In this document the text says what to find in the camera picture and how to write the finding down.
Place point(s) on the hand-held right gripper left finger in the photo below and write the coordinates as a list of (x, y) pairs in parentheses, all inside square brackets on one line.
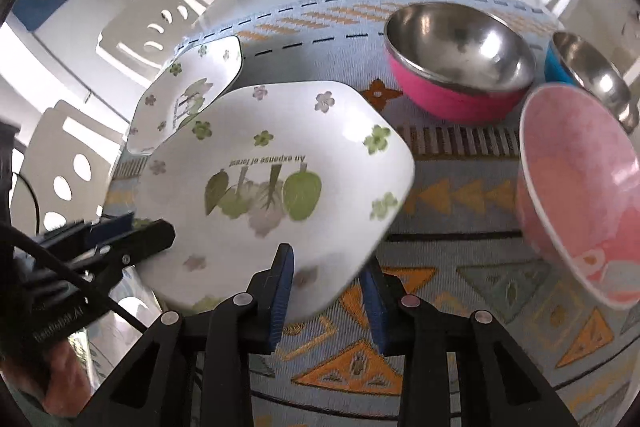
[(282, 292)]

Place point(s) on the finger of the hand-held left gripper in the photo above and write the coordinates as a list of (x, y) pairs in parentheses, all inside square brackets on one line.
[(145, 239), (110, 227)]

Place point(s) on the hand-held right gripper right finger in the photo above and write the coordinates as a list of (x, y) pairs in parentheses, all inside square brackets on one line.
[(372, 307)]

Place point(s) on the large white floral plate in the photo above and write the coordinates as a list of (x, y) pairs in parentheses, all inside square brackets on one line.
[(300, 142)]

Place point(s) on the small white floral plate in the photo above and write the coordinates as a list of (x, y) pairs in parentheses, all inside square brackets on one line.
[(200, 67)]

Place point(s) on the pink ceramic bowl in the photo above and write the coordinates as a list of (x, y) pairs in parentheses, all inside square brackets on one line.
[(575, 167)]

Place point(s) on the pink steel bowl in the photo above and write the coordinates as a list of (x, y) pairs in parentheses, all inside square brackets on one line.
[(450, 52)]

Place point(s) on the blue steel bowl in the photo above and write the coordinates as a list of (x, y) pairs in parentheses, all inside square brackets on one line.
[(590, 67)]

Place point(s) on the blue patterned table mat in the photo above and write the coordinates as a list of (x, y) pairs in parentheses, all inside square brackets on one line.
[(450, 217)]

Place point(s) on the white refrigerator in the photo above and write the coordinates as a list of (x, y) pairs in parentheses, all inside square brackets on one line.
[(65, 72)]

